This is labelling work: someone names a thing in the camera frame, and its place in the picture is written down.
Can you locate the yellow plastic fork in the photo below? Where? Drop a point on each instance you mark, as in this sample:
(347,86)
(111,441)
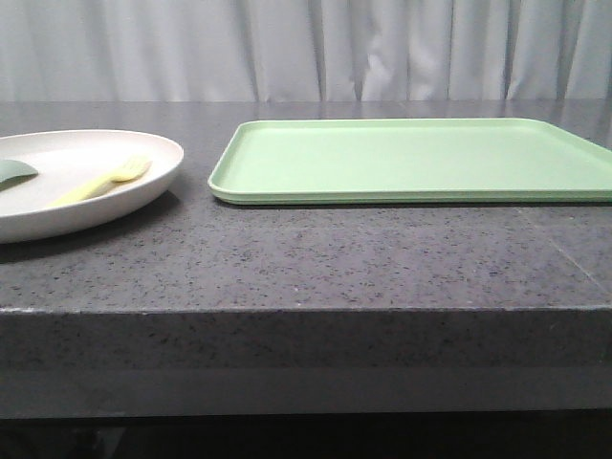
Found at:
(133,169)

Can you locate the beige round plate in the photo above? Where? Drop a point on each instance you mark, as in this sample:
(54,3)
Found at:
(65,160)

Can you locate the light green serving tray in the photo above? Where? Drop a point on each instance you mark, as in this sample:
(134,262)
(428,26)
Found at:
(501,160)

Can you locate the green plastic spoon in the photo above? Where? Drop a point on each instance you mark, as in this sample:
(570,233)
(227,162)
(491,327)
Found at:
(14,173)

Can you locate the white pleated curtain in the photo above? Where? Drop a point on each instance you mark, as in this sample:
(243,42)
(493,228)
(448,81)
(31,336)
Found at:
(304,50)

